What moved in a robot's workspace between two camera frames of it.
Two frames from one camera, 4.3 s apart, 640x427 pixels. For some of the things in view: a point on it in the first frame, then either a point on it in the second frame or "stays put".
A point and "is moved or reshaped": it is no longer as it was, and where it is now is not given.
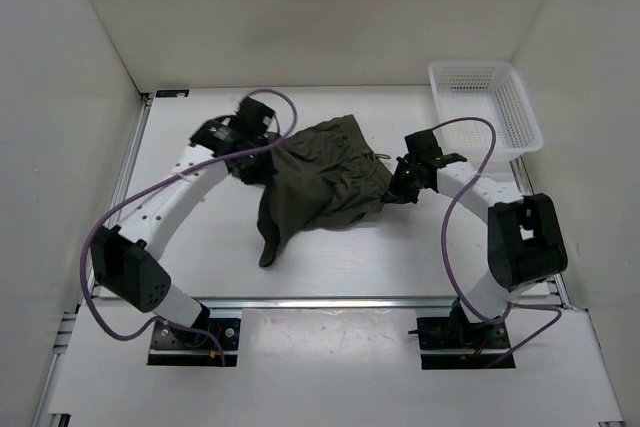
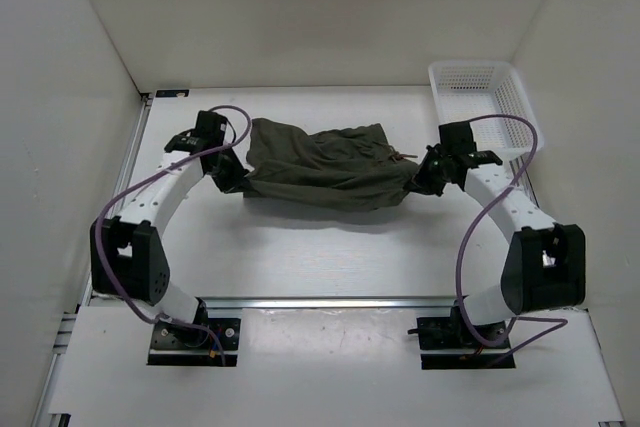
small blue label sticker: [172, 93] stays put
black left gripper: [260, 177] → [236, 179]
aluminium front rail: [323, 304] stays put
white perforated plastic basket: [491, 90] stays put
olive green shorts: [327, 175] is moved or reshaped
